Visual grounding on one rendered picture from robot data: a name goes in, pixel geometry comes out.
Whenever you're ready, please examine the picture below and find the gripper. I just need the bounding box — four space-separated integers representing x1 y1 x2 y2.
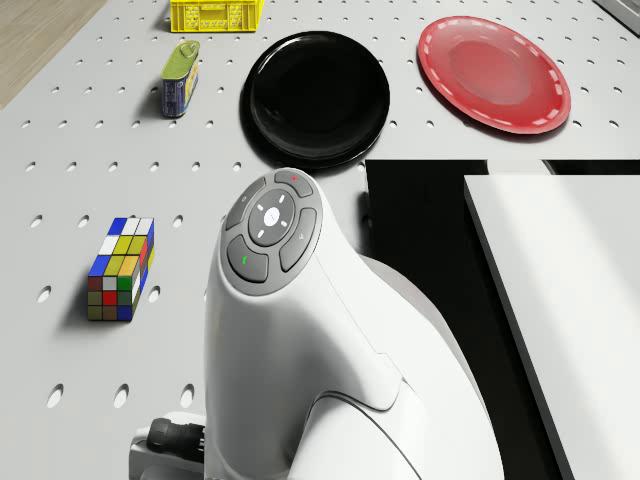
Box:
128 410 207 480

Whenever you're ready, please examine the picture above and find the puzzle cube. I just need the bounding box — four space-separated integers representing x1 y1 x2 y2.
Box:
86 216 156 323

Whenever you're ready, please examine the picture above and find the red plate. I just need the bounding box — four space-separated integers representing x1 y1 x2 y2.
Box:
417 15 573 136

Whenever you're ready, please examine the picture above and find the black stove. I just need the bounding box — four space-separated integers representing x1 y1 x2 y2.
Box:
364 159 640 480

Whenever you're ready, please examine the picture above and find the flat-sided can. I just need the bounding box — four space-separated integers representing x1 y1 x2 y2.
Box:
160 39 202 120

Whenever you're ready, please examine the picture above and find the yellow basket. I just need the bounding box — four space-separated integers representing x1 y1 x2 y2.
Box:
169 0 265 34

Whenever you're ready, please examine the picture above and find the black plate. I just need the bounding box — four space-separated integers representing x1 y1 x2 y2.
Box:
239 30 392 169

